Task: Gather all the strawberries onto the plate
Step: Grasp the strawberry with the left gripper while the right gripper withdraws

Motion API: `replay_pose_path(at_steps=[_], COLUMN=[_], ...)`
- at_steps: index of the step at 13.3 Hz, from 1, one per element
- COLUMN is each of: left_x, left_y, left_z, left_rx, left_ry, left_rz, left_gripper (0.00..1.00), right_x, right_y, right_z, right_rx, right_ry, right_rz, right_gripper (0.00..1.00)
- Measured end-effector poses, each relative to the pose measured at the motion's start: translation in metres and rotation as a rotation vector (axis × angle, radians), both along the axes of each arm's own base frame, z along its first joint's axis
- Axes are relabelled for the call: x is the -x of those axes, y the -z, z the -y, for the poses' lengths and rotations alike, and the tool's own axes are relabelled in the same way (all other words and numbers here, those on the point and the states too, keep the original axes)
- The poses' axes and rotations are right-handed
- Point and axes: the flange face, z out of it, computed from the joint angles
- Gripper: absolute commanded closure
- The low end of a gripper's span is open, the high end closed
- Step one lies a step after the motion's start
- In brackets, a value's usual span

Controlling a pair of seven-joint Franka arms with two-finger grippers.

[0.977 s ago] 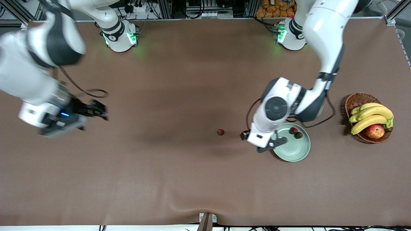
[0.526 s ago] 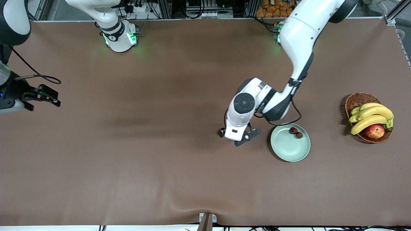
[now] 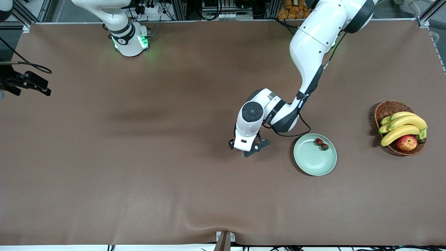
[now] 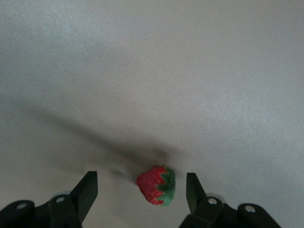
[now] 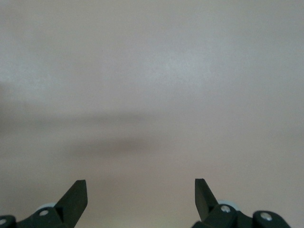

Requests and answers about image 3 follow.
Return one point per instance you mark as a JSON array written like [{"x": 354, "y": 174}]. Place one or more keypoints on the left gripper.
[{"x": 230, "y": 144}]

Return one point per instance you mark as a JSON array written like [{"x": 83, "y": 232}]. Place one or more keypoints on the red strawberry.
[
  {"x": 324, "y": 146},
  {"x": 318, "y": 141}
]

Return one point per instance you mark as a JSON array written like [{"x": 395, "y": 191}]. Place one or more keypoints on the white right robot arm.
[{"x": 130, "y": 45}]

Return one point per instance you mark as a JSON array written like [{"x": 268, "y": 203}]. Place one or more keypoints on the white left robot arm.
[{"x": 313, "y": 38}]

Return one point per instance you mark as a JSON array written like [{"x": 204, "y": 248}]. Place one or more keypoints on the pale green round plate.
[{"x": 315, "y": 157}]

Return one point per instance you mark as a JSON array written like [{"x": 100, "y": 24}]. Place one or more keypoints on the brown table cover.
[{"x": 209, "y": 104}]

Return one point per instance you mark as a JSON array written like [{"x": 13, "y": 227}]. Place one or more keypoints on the brown wicker basket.
[{"x": 388, "y": 108}]

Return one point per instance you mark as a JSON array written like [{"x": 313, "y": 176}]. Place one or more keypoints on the bag of orange bread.
[{"x": 292, "y": 10}]

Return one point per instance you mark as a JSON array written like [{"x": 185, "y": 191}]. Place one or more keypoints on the yellow banana bunch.
[{"x": 404, "y": 122}]

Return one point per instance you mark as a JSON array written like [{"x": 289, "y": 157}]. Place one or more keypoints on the red yellow apple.
[{"x": 407, "y": 143}]

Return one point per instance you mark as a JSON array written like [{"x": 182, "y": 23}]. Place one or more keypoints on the white power strip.
[{"x": 151, "y": 9}]

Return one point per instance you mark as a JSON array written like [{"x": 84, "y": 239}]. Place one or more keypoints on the aluminium frame post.
[
  {"x": 179, "y": 8},
  {"x": 273, "y": 8},
  {"x": 430, "y": 12},
  {"x": 21, "y": 15}
]

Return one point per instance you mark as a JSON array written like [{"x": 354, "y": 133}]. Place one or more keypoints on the metal table clamp bracket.
[{"x": 224, "y": 240}]

